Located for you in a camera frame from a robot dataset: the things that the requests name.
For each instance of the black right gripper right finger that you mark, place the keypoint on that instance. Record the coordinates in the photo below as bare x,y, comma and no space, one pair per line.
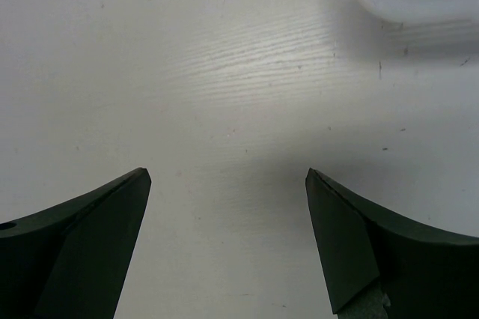
380,264

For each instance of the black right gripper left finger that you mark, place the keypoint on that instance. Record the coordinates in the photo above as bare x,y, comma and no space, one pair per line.
71,260

